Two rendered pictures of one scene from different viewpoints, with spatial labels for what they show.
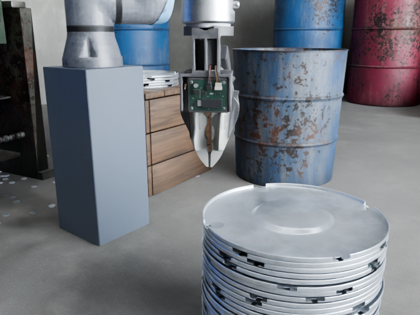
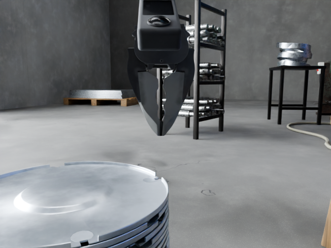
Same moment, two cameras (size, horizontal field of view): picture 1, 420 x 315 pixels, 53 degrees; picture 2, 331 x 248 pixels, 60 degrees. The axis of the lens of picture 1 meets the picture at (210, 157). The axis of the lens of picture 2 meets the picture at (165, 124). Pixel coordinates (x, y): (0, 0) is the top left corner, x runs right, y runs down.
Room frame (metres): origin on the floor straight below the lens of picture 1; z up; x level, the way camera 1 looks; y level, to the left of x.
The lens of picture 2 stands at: (1.04, -0.07, 0.40)
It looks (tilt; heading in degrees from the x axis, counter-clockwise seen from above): 8 degrees down; 170
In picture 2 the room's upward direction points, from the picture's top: straight up
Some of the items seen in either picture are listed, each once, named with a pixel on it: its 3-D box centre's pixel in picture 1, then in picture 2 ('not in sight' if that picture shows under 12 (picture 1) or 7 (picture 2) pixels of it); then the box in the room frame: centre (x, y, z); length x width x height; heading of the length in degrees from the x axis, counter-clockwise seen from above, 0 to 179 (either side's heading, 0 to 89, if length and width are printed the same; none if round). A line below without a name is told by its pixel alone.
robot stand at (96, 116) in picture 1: (99, 150); not in sight; (1.12, 0.30, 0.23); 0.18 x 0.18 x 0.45; 52
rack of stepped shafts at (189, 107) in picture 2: not in sight; (190, 72); (-1.13, 0.54, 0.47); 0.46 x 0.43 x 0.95; 43
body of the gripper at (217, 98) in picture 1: (208, 70); (159, 27); (0.62, 0.00, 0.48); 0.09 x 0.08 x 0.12; 175
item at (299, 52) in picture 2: not in sight; (293, 81); (-1.57, 1.72, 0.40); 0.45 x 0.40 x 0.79; 165
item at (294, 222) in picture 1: (292, 215); (66, 191); (0.63, -0.13, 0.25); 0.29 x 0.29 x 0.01
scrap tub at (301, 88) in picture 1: (285, 113); not in sight; (1.61, -0.29, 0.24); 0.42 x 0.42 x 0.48
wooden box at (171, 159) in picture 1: (142, 129); not in sight; (1.61, 0.26, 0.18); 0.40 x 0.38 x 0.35; 56
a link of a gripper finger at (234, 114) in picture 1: (224, 109); (145, 70); (0.65, -0.02, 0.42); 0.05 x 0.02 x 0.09; 85
